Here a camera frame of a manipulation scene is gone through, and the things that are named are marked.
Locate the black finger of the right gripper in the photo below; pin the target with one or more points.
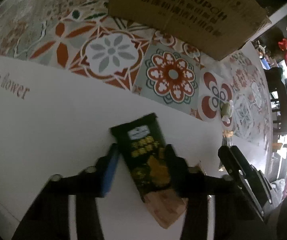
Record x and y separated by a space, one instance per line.
236 165

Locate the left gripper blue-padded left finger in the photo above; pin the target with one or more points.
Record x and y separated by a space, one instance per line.
110 165

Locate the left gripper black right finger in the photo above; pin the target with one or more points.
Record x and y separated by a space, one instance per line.
178 171

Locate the orange-brown wafer packet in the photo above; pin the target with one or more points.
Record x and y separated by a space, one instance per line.
165 206

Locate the black beef cracker packet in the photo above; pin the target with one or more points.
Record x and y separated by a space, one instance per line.
143 148

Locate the white pale green candy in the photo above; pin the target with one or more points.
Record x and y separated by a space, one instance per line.
226 111

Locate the dark wooden chair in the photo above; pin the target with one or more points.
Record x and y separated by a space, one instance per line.
275 84

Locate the brown cardboard box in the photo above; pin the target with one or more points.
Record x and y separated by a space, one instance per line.
216 27

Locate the patterned floral table runner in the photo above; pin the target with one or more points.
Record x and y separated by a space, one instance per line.
80 37

